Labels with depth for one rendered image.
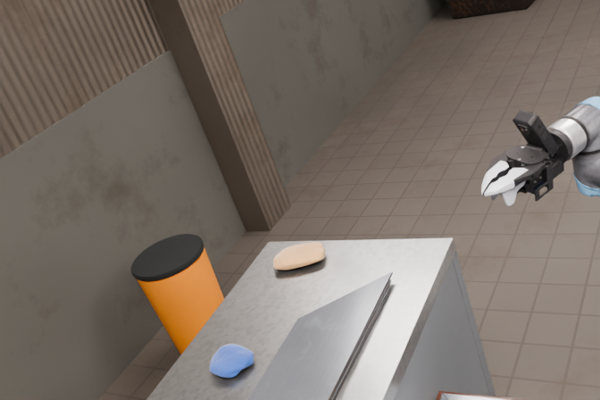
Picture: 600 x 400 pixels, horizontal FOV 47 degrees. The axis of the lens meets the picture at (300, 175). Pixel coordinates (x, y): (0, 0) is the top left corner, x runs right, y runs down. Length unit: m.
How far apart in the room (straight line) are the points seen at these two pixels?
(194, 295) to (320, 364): 1.85
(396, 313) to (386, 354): 0.14
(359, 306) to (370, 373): 0.22
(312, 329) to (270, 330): 0.14
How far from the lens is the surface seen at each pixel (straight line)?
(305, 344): 1.69
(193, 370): 1.82
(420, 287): 1.78
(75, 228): 3.64
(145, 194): 3.96
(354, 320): 1.70
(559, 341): 3.13
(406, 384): 1.64
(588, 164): 1.50
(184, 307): 3.43
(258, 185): 4.44
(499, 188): 1.29
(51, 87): 3.63
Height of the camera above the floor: 2.09
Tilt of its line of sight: 24 degrees down
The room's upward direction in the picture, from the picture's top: 20 degrees counter-clockwise
